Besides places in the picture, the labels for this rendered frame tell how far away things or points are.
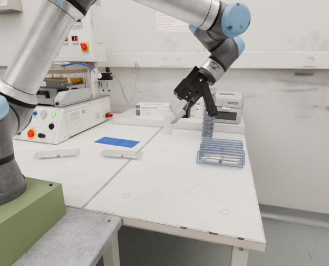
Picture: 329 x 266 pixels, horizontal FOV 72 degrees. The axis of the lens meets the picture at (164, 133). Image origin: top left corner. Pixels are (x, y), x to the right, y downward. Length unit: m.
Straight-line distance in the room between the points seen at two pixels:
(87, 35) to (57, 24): 0.86
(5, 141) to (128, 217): 0.36
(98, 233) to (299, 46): 1.51
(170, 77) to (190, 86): 0.97
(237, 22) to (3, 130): 0.59
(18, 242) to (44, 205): 0.09
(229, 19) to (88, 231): 0.63
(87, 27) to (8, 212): 1.18
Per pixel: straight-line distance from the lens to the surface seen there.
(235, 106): 1.39
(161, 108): 1.55
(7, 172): 0.63
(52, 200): 0.67
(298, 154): 1.85
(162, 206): 0.71
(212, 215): 0.69
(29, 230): 0.64
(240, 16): 0.64
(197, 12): 0.62
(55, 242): 0.65
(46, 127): 1.33
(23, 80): 0.71
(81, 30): 1.58
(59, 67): 1.49
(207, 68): 0.76
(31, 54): 0.70
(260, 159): 1.82
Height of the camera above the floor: 1.16
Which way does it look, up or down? 18 degrees down
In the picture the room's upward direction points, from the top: straight up
